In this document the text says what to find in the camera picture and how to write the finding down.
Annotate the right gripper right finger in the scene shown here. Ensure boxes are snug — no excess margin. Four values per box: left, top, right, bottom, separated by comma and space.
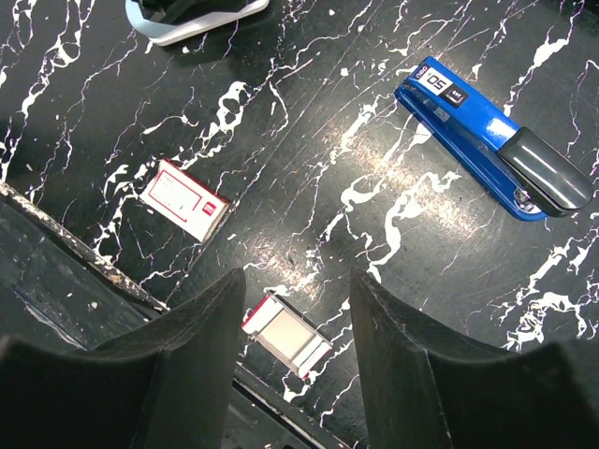
349, 268, 598, 448

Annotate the red white staple box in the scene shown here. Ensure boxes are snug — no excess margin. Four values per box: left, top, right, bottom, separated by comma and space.
140, 160, 230, 243

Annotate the open staple box tray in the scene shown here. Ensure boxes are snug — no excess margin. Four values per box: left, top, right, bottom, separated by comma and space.
241, 293, 332, 379

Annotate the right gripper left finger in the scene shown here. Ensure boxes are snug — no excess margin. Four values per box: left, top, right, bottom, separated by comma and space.
1, 268, 246, 448

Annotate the blue black stapler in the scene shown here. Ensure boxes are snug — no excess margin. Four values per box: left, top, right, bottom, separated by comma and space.
395, 57, 593, 222

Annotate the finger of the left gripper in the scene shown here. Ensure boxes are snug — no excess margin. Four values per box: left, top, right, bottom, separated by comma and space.
138, 0, 197, 22

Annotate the light blue stapler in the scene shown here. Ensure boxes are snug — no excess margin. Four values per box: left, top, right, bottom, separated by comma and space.
124, 0, 270, 47

